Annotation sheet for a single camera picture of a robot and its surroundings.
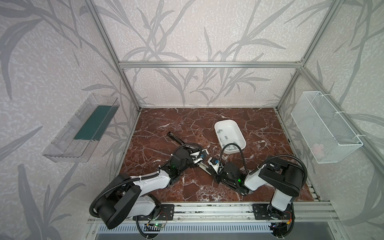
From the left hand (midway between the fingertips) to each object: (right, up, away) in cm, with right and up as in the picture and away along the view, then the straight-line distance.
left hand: (200, 144), depth 85 cm
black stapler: (-16, +3, +8) cm, 18 cm away
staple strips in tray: (+16, 0, -8) cm, 18 cm away
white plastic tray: (+20, +6, +20) cm, 29 cm away
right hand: (+4, -12, +3) cm, 13 cm away
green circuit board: (-19, -36, -15) cm, 43 cm away
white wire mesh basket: (+55, +8, -22) cm, 60 cm away
